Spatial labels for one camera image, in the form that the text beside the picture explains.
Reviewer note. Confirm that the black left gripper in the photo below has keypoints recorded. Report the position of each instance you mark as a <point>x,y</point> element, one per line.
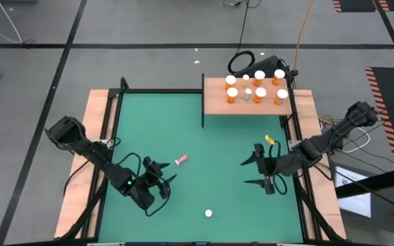
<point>149,191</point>

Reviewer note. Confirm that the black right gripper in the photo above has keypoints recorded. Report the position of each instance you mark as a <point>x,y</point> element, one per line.
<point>274,166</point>

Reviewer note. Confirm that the small pink pill bottle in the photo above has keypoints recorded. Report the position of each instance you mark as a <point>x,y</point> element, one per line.
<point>181,159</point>

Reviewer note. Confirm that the orange pill bottle white cap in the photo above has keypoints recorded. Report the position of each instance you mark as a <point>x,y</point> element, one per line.
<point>232,92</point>
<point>259,74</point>
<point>282,93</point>
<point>230,80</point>
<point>260,92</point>
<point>279,74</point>

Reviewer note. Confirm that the small teal pill bottle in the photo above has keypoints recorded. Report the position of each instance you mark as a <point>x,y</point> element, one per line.
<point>248,91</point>

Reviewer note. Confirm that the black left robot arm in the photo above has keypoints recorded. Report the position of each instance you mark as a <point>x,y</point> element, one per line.
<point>94,153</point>

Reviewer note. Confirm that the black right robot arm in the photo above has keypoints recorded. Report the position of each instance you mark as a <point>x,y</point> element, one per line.
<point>320,145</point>

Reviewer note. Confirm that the wooden shelf board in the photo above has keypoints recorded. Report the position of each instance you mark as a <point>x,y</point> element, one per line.
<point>217,102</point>

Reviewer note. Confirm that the green table mat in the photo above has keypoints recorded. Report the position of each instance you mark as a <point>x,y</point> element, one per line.
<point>183,205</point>

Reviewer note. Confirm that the small white cap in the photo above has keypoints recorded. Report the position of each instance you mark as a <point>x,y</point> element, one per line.
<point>208,212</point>

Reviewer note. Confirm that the computer monitor white screen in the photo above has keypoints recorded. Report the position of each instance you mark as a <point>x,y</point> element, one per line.
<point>354,205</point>

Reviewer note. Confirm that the black metal beam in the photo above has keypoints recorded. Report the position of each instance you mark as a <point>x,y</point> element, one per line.
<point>378,181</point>

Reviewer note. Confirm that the black table frame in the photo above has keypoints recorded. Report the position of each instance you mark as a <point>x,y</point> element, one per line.
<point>100,212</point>

